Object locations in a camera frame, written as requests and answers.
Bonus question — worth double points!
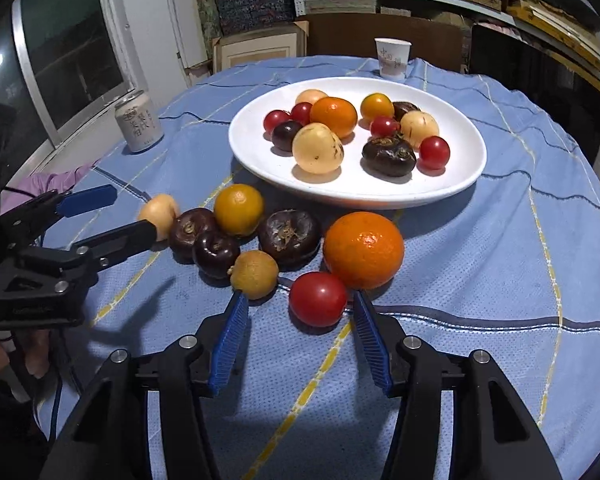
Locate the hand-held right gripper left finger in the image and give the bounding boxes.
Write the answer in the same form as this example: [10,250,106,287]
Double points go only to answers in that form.
[37,290,251,480]

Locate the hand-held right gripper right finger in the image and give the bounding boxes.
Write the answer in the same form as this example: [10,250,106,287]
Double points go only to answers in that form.
[352,290,563,480]

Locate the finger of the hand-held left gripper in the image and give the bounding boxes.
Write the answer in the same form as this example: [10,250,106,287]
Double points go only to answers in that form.
[0,184,118,237]
[15,219,159,273]

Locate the small pale yellow fruit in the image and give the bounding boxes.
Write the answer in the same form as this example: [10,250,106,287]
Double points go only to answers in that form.
[137,194,181,228]

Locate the red tomato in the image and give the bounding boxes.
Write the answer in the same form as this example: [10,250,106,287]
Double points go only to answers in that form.
[370,115,401,138]
[288,271,349,328]
[418,135,451,170]
[290,102,314,127]
[263,110,292,133]

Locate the white oval plate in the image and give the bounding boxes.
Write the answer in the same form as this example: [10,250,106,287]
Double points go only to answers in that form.
[228,76,488,210]

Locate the large dark brown water chestnut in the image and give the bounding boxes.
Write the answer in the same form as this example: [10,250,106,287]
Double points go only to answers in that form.
[362,135,417,178]

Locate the dark purple round fruit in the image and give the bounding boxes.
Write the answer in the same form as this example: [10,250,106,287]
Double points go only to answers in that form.
[192,230,241,280]
[271,120,305,152]

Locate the large orange mandarin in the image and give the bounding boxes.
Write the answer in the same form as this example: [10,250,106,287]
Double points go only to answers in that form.
[309,96,358,139]
[323,211,406,291]

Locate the yellow tomato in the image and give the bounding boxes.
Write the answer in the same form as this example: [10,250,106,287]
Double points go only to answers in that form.
[360,92,395,123]

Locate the person's left hand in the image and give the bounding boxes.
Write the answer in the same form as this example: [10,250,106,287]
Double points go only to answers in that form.
[0,330,56,380]

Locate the pink cloth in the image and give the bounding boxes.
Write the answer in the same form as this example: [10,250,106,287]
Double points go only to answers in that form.
[0,160,101,216]

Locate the small tan round fruit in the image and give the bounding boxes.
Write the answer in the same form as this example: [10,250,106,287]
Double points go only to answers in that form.
[229,250,280,300]

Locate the white drink can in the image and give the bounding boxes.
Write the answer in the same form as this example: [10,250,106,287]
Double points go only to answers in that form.
[113,90,164,155]

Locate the small yellow-orange tangerine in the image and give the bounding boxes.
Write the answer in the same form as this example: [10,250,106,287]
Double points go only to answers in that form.
[213,183,265,238]

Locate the blue striped tablecloth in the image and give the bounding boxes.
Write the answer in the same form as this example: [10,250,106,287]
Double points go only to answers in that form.
[35,55,600,480]

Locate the person's dark clothing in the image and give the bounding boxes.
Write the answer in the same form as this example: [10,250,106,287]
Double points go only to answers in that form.
[0,375,56,480]

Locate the aluminium framed window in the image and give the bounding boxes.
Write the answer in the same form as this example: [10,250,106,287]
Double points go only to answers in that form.
[0,0,131,161]

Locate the open cardboard box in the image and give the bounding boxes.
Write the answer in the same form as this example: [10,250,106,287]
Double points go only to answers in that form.
[211,20,311,73]

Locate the peach-coloured round fruit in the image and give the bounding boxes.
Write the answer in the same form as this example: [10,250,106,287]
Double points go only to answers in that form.
[295,89,329,107]

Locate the small dark brown water chestnut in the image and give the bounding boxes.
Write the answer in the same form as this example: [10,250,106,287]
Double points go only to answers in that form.
[392,101,422,122]

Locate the stack of blue patterned boxes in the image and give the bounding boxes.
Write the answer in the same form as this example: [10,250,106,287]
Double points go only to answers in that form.
[212,0,298,36]

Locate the white paper cup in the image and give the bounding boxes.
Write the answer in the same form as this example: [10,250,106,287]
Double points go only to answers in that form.
[374,37,412,81]

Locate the brown cardboard panel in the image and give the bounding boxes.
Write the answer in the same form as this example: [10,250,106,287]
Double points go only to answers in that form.
[307,12,463,73]

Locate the stack of yellow wooden boxes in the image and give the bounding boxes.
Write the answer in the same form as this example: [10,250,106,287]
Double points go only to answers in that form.
[505,0,600,96]

